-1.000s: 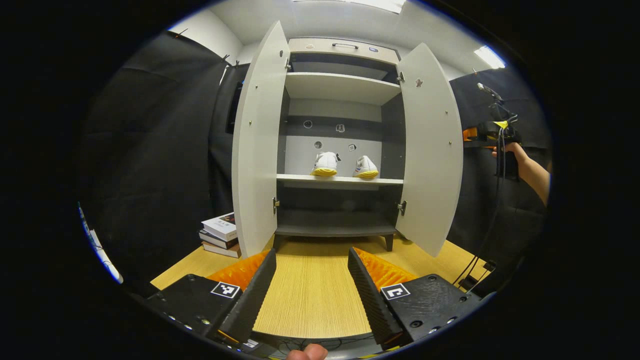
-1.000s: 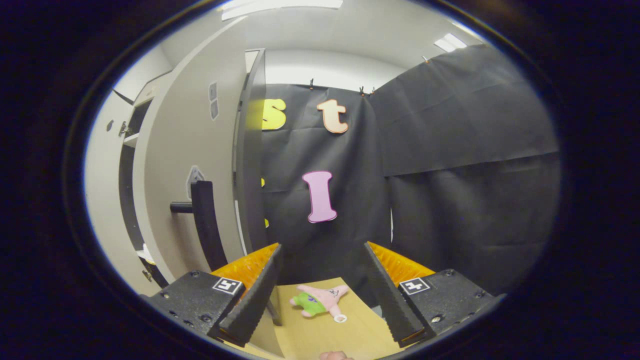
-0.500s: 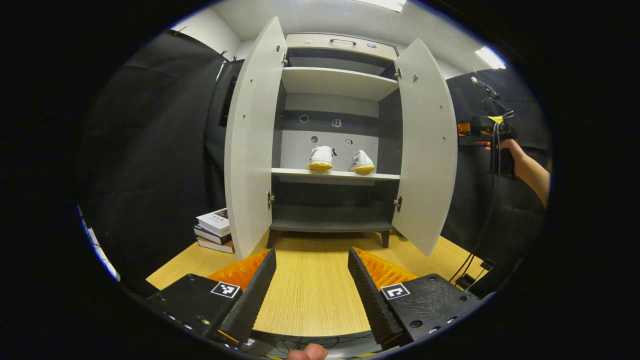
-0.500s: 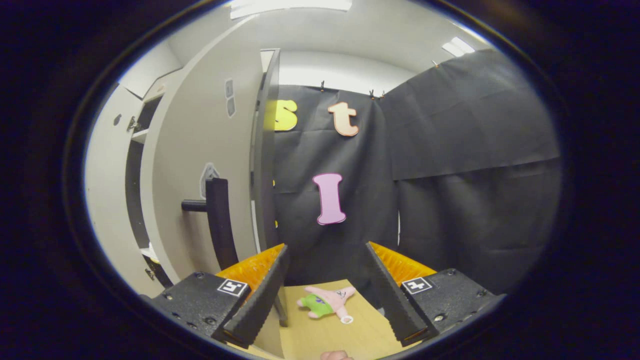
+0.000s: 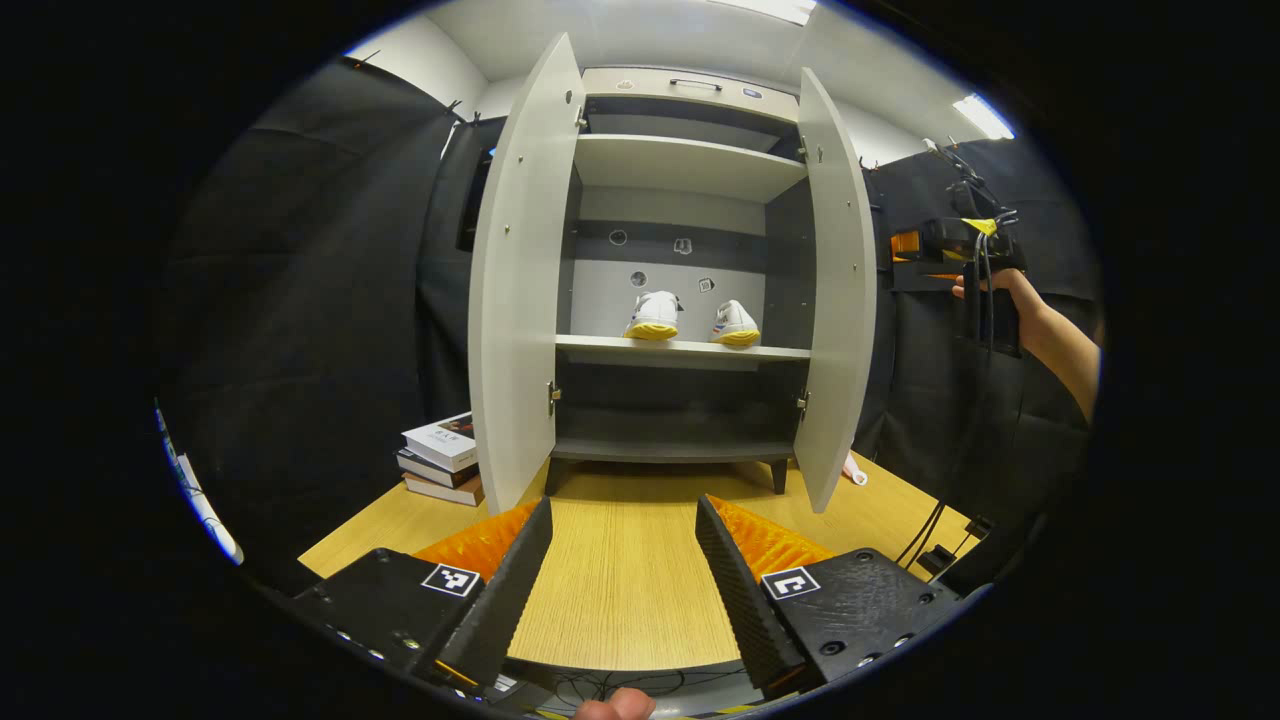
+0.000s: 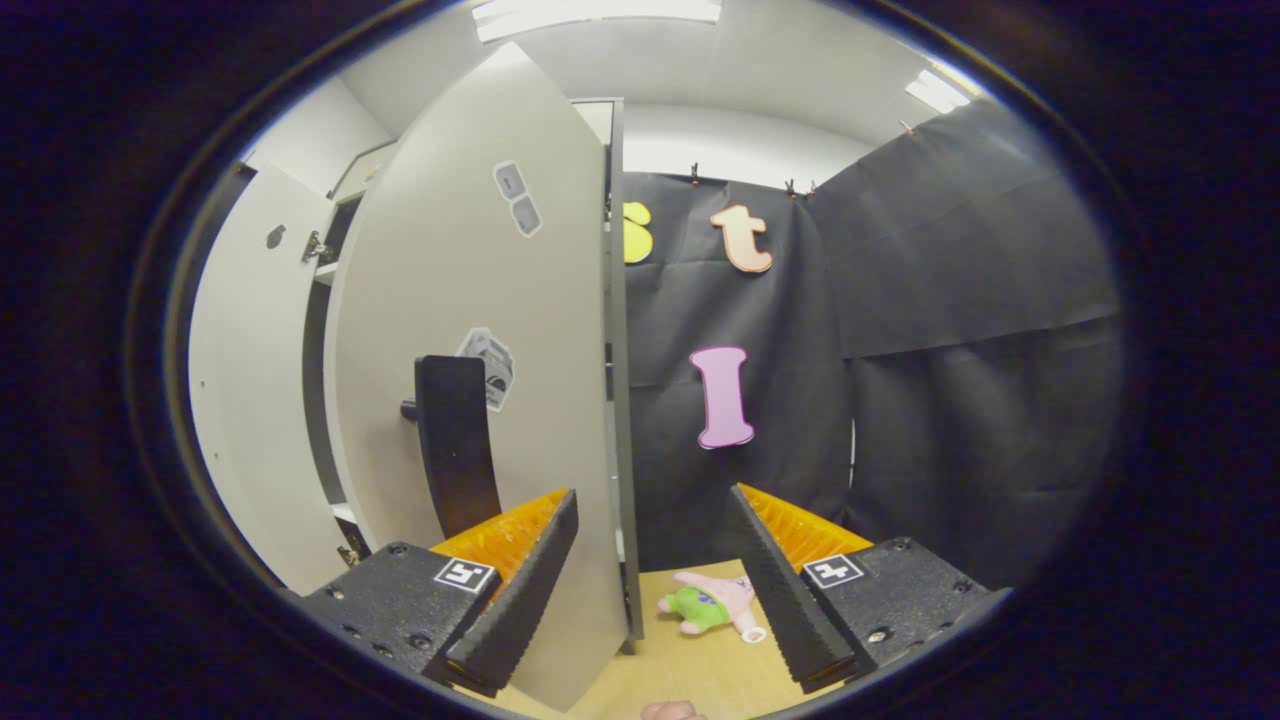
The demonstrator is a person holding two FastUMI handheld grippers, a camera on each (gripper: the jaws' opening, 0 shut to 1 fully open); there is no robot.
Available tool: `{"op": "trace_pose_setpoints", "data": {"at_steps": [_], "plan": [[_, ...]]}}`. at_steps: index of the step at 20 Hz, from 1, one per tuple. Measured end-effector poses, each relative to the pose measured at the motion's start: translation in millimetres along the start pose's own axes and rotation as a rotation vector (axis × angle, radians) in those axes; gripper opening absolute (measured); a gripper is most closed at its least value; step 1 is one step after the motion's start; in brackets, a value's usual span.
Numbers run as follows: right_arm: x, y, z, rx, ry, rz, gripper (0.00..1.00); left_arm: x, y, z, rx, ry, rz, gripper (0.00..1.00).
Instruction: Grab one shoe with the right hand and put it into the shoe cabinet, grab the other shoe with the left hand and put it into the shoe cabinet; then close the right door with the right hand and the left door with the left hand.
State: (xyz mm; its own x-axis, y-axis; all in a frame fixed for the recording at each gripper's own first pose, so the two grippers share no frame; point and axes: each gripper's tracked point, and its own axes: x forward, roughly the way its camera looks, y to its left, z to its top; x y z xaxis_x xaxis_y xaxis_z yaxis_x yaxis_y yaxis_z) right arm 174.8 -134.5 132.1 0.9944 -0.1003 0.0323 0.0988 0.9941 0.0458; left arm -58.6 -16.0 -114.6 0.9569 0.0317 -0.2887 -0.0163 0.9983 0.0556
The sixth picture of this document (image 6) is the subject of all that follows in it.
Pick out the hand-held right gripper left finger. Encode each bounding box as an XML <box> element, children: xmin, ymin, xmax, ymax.
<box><xmin>300</xmin><ymin>488</ymin><xmax>581</xmax><ymax>699</ymax></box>

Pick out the small ceiling light panel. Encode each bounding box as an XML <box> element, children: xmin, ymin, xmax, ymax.
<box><xmin>905</xmin><ymin>68</ymin><xmax>973</xmax><ymax>114</ymax></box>

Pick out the white shoe cabinet door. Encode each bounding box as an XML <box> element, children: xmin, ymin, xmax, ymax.
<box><xmin>188</xmin><ymin>163</ymin><xmax>351</xmax><ymax>596</ymax></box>
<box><xmin>322</xmin><ymin>42</ymin><xmax>631</xmax><ymax>713</ymax></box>

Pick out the black cabinet door handle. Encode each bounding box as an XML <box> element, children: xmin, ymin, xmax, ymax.
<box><xmin>400</xmin><ymin>355</ymin><xmax>503</xmax><ymax>541</ymax></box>

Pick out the grey white shoe cabinet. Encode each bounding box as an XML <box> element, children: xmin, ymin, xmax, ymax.
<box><xmin>300</xmin><ymin>97</ymin><xmax>646</xmax><ymax>656</ymax></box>

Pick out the black backdrop cloth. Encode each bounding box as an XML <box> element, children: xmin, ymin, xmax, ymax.
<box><xmin>620</xmin><ymin>95</ymin><xmax>1131</xmax><ymax>591</ymax></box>

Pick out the pink green star plush toy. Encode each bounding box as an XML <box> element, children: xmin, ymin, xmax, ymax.
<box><xmin>657</xmin><ymin>570</ymin><xmax>769</xmax><ymax>644</ymax></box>

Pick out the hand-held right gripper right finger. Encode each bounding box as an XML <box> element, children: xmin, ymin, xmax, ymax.
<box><xmin>730</xmin><ymin>483</ymin><xmax>1013</xmax><ymax>696</ymax></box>

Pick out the long ceiling light panel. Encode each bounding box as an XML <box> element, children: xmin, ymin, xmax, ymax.
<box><xmin>470</xmin><ymin>0</ymin><xmax>723</xmax><ymax>43</ymax></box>

